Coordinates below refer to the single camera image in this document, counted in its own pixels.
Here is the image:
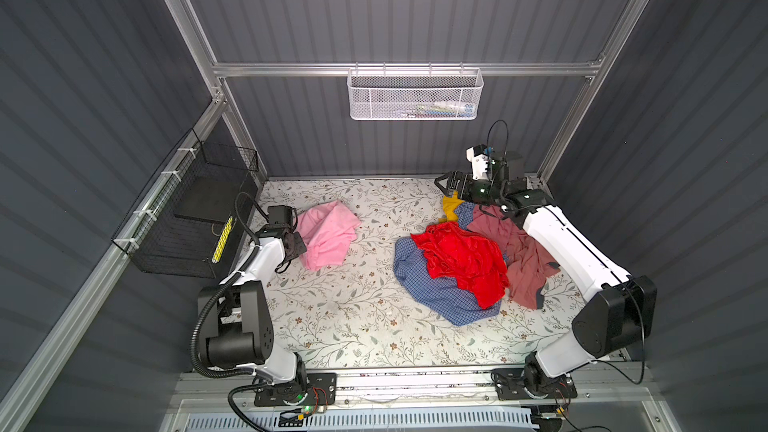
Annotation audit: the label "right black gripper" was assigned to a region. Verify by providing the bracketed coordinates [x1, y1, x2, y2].
[434, 172, 502, 209]

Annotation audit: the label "pink cloth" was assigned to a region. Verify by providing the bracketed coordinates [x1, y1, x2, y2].
[296, 201, 361, 271]

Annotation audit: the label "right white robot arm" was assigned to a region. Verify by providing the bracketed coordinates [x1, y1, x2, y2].
[434, 171, 657, 396]

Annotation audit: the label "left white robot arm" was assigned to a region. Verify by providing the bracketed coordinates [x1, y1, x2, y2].
[190, 224, 309, 388]

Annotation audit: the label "yellow cloth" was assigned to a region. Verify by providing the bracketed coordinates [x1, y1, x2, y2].
[440, 191, 466, 223]

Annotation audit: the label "red cloth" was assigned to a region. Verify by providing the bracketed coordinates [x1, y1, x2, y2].
[411, 222, 509, 310]

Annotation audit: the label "maroon cloth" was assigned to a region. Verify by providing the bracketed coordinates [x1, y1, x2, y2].
[468, 205, 560, 310]

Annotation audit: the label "blue checkered cloth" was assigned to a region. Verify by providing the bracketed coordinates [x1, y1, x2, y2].
[393, 203, 505, 326]

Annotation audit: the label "yellow striped item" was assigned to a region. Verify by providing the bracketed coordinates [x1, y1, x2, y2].
[211, 216, 235, 264]

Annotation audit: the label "items in white basket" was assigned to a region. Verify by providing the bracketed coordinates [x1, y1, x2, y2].
[399, 100, 477, 120]

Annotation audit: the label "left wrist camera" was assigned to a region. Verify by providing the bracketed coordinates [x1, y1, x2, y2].
[267, 205, 298, 231]

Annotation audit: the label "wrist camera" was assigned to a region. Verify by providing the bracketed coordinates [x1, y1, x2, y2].
[466, 144, 493, 181]
[267, 205, 298, 231]

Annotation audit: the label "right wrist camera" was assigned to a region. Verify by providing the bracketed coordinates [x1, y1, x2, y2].
[466, 144, 493, 181]

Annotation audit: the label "black wire basket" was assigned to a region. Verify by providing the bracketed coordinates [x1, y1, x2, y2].
[113, 133, 260, 279]

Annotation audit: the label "white wire mesh basket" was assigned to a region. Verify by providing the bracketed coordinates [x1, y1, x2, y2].
[346, 67, 484, 121]

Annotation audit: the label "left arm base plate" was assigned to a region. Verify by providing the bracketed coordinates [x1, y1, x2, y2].
[253, 372, 338, 407]

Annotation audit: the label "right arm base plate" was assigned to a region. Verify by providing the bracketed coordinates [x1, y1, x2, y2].
[490, 367, 578, 400]

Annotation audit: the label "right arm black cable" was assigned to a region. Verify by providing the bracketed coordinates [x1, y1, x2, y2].
[484, 119, 648, 386]

